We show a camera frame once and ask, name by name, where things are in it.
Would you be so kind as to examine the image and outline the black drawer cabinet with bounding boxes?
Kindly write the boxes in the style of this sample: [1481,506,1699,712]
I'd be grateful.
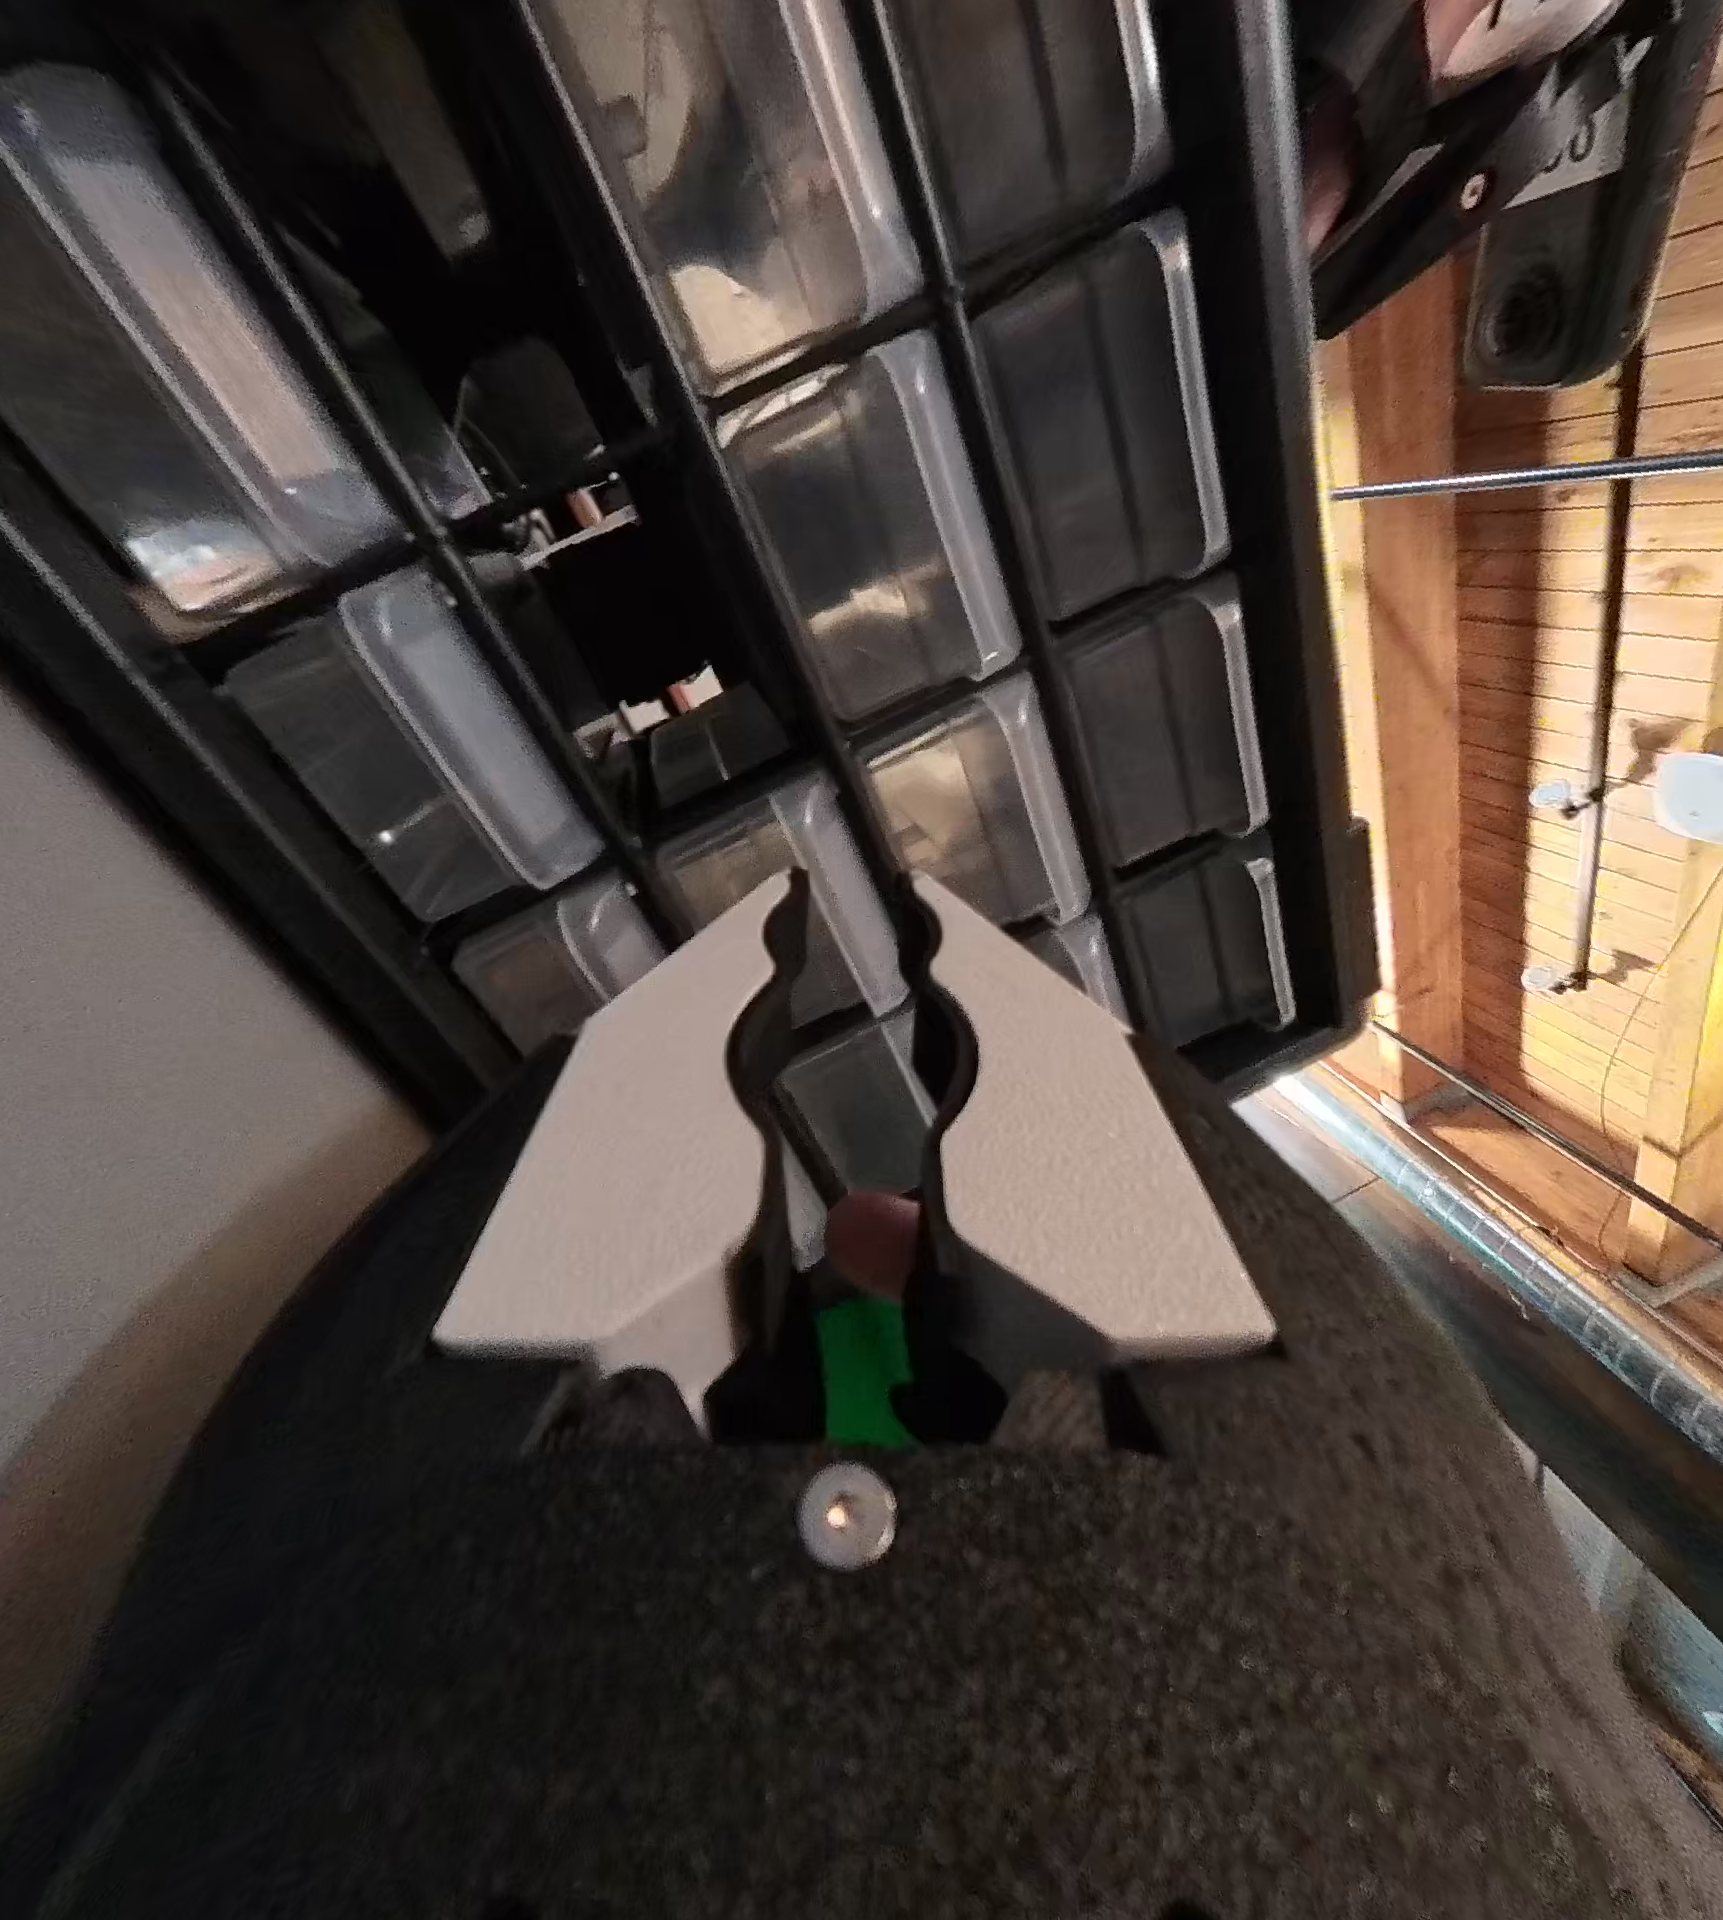
[0,0,1383,1101]

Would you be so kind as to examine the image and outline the white round ceiling device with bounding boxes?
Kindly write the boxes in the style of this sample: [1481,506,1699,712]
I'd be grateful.
[1653,750,1723,846]

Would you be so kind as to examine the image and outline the person's left hand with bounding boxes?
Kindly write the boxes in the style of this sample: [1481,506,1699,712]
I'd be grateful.
[1305,63,1403,260]

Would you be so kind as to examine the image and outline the grey conduit pipe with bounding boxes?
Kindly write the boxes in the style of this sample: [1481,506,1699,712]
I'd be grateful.
[1547,495,1645,996]

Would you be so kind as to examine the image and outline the silver insulated duct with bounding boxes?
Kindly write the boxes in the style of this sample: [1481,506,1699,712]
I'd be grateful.
[1273,1068,1723,1524]

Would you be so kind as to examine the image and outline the clear plastic drawer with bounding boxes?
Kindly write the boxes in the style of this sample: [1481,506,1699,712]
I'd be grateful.
[775,1008,941,1195]

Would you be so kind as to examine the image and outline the thin metal rod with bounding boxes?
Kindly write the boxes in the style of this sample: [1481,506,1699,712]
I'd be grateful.
[1329,438,1723,502]

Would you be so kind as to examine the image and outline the wooden beam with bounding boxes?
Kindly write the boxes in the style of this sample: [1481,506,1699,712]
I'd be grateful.
[1317,292,1469,1061]

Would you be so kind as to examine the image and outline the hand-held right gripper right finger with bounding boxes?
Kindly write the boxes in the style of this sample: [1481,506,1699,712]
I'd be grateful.
[895,874,1277,1409]

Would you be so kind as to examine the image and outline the set of clear drawers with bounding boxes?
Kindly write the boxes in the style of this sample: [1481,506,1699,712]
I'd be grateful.
[0,0,1301,1052]

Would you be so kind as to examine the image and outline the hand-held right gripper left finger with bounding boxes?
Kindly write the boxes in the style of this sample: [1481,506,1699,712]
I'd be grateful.
[431,867,813,1430]

